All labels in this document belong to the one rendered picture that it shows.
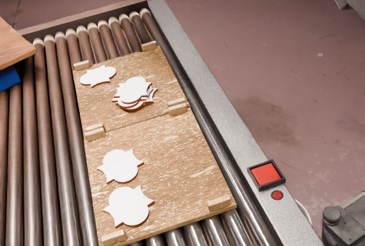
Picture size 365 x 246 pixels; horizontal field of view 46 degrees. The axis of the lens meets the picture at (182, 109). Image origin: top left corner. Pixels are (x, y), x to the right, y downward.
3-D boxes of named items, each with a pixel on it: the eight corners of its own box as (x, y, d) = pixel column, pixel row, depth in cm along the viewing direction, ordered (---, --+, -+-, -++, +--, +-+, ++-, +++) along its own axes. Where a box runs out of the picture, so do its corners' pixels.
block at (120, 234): (126, 234, 105) (124, 227, 103) (127, 240, 103) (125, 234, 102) (102, 241, 104) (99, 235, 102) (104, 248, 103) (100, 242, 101)
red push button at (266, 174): (271, 165, 117) (271, 162, 116) (281, 181, 112) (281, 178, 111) (250, 172, 116) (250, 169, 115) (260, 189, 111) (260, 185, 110)
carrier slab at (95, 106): (159, 48, 170) (159, 45, 169) (190, 108, 139) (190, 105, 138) (73, 73, 166) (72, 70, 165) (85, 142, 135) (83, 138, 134)
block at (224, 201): (229, 200, 108) (228, 193, 106) (232, 205, 106) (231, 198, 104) (207, 207, 107) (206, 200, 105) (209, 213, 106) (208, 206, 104)
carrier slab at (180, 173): (190, 111, 139) (189, 107, 138) (237, 208, 107) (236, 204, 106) (85, 143, 135) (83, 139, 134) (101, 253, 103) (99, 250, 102)
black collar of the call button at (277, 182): (272, 163, 117) (272, 158, 116) (285, 182, 112) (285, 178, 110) (246, 171, 116) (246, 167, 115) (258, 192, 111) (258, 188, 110)
